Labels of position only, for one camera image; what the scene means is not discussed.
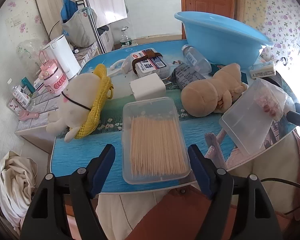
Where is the green label water bottle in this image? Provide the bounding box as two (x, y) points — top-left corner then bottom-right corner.
(119, 26), (133, 48)

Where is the white electric kettle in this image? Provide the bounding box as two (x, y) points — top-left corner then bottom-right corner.
(47, 34), (81, 81)

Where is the white crumpled cloth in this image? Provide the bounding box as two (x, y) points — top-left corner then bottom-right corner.
(0, 150), (38, 232)

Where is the blue folded umbrella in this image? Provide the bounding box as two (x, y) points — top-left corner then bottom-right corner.
(59, 0), (77, 23)

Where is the person's cream jacket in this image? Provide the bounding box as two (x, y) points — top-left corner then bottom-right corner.
(96, 129), (300, 240)

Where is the small labelled clear bottle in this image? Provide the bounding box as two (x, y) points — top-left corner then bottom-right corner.
(6, 85), (32, 112)

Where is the brown hair tie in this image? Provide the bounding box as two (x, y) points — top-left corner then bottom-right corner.
(131, 51), (164, 75)

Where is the pink thermos jug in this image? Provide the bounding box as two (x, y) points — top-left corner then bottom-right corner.
(38, 50), (69, 97)

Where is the dark snack packet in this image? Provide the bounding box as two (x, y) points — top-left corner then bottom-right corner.
(170, 64), (206, 90)

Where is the grey tote bag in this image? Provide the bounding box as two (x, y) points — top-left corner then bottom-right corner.
(61, 7), (98, 48)

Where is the black cable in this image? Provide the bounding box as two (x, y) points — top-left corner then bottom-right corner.
(261, 177), (300, 216)

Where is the blue plastic basin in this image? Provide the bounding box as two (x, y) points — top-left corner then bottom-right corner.
(174, 11), (274, 70)

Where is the landscape printed desktop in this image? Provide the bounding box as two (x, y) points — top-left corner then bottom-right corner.
(50, 39), (298, 198)

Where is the teal capped bottle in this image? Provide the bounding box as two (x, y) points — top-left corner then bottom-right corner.
(20, 78), (36, 93)

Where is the metal rack pole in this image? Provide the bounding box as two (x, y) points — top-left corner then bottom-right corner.
(84, 0), (107, 55)

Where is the white plush rabbit yellow hat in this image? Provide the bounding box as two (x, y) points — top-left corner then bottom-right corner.
(45, 63), (113, 143)

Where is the translucent plastic lid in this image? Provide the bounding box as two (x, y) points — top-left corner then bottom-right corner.
(219, 78), (288, 157)

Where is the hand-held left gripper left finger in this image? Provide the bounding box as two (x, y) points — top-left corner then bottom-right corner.
(19, 144), (116, 240)

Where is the brown wooden door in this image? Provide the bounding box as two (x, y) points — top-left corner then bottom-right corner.
(179, 0), (237, 41)

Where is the tile patterned side cabinet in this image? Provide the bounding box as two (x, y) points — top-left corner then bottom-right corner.
(14, 41), (98, 153)

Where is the clear plastic bottle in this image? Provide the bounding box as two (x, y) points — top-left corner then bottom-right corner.
(181, 44), (212, 75)

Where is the white printed carton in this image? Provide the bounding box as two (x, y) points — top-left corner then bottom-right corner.
(249, 60), (277, 80)

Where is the brown plush bear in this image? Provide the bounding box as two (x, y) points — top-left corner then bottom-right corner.
(180, 62), (248, 117)

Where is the white square box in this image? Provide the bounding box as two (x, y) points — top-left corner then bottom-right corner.
(129, 74), (167, 101)

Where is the white plastic holder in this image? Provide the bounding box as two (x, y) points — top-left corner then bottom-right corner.
(109, 58), (133, 77)

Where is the crumpled clear plastic bag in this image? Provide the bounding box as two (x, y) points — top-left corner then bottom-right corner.
(16, 39), (50, 68)

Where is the person's orange sweater body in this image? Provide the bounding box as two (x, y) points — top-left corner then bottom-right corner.
(129, 186), (240, 240)

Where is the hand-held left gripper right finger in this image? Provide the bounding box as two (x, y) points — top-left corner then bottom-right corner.
(187, 144), (283, 240)

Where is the white striped small box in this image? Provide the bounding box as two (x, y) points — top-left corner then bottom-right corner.
(33, 78), (46, 92)

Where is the clear toothpick box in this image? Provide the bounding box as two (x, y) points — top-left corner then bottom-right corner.
(122, 96), (191, 185)

